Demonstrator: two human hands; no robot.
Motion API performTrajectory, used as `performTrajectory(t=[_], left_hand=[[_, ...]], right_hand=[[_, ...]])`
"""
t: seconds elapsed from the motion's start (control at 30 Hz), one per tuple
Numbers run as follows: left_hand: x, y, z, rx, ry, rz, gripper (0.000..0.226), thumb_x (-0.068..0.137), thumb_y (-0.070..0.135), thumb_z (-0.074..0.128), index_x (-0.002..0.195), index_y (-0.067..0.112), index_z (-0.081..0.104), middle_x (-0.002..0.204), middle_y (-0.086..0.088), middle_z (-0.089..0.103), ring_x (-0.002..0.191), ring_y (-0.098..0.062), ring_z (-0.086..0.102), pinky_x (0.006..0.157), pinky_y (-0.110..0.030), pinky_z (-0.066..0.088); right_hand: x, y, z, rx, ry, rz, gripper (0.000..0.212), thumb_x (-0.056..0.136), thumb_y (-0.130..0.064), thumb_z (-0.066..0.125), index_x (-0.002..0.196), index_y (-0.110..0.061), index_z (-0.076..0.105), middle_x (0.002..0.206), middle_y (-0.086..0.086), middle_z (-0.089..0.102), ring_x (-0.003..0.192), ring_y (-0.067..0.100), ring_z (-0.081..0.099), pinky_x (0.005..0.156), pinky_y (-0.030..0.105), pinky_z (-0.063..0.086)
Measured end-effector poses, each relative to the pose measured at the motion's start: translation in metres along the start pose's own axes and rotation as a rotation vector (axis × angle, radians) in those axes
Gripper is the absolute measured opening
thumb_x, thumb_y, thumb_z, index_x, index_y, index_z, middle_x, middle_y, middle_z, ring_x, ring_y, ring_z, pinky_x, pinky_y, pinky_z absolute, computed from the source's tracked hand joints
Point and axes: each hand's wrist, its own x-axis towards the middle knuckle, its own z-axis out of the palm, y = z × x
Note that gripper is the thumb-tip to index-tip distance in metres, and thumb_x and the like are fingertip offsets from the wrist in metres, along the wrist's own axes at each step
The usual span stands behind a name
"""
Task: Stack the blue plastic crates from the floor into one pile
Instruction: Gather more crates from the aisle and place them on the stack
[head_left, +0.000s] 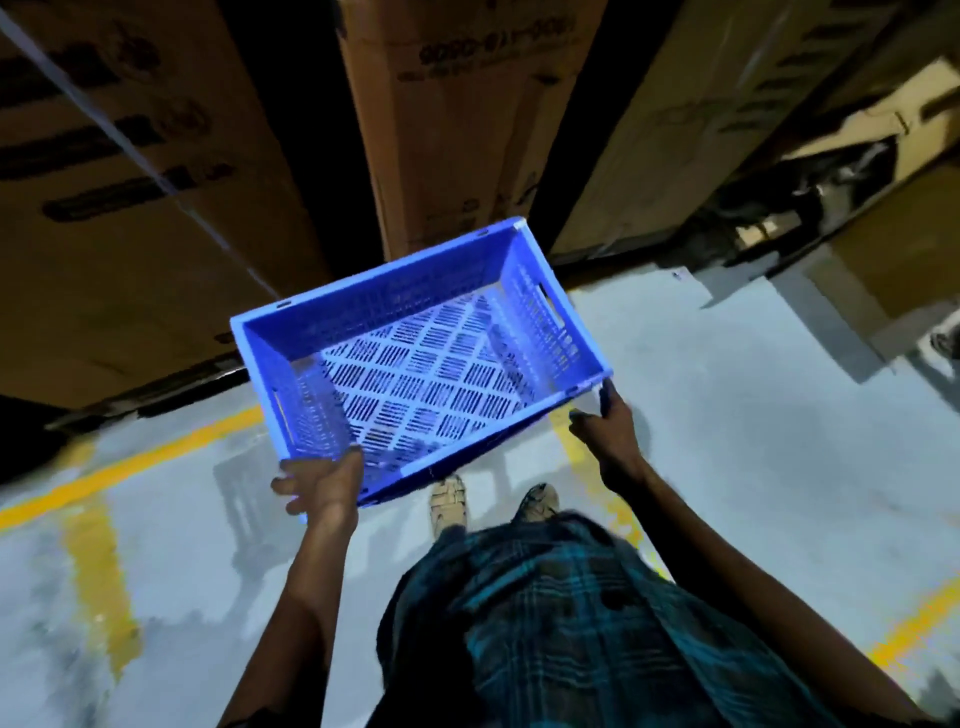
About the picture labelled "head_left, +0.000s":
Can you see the person's left hand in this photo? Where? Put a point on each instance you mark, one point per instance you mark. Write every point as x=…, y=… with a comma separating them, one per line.
x=330, y=491

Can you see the person's right hand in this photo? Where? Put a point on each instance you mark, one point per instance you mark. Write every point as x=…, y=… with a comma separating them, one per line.
x=615, y=442

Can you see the blue plastic crate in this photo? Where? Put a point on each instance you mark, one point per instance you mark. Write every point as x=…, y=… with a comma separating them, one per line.
x=390, y=300

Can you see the person's right forearm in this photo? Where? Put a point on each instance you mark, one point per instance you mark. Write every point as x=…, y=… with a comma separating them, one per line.
x=750, y=600

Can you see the person's left forearm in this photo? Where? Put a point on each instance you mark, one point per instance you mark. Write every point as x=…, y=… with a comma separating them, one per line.
x=300, y=622

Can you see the teal plaid shirt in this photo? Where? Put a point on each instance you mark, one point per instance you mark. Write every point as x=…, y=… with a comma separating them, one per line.
x=570, y=630

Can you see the cardboard box with black bars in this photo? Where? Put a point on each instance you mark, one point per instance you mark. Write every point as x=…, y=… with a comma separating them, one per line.
x=712, y=112

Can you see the plain cardboard box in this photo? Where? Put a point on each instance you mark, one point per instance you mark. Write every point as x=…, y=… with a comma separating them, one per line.
x=907, y=247

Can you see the narrow printed cardboard box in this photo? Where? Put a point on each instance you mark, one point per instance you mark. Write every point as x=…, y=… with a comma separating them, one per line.
x=465, y=112

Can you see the flat light cardboard sheet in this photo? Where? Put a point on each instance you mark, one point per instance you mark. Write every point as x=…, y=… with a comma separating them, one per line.
x=922, y=97

